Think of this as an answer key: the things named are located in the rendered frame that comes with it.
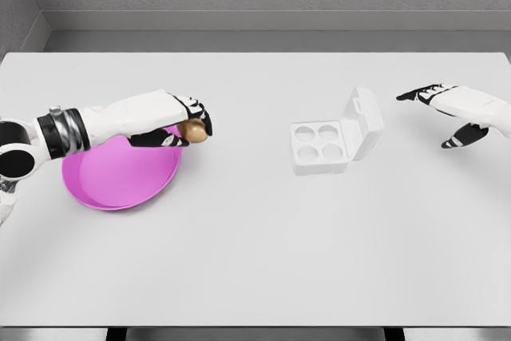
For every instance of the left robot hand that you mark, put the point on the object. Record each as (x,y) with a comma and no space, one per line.
(159,109)

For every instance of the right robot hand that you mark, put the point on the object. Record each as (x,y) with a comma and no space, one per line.
(459,101)

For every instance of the brown egg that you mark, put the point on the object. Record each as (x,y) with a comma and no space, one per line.
(193,132)

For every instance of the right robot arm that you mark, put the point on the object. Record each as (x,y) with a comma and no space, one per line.
(505,117)

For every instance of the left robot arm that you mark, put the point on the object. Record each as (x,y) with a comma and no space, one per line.
(60,129)

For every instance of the white egg box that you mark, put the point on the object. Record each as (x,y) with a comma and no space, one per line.
(335,137)

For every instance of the pink round plate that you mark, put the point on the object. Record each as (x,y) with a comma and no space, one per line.
(120,173)

